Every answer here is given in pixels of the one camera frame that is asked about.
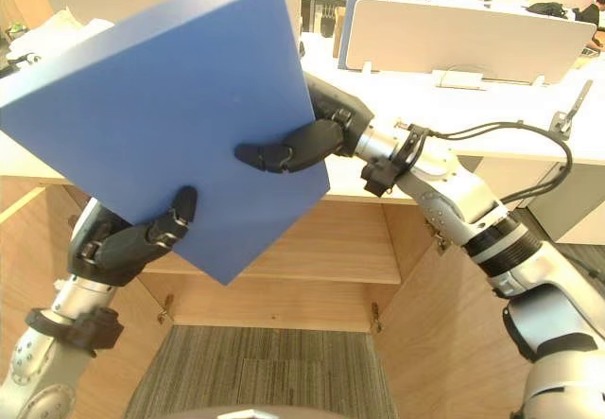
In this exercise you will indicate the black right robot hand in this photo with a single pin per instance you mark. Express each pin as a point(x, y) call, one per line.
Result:
point(312, 140)

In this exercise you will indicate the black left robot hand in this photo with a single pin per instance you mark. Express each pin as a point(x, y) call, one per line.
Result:
point(127, 239)

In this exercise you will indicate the blue folder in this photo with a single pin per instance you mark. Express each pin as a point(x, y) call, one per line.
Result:
point(160, 107)

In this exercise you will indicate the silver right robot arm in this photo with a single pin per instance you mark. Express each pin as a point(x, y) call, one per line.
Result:
point(491, 244)

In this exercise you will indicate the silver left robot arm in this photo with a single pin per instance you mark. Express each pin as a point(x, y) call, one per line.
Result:
point(52, 348)

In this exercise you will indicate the wooden office cabinet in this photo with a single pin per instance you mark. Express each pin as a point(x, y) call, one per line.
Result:
point(307, 267)

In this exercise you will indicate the grey desk clamp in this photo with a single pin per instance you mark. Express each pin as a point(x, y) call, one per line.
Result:
point(572, 107)

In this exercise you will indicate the black bag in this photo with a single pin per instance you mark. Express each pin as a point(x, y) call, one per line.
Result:
point(548, 10)

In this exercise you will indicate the person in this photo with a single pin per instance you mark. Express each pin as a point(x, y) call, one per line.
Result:
point(594, 17)

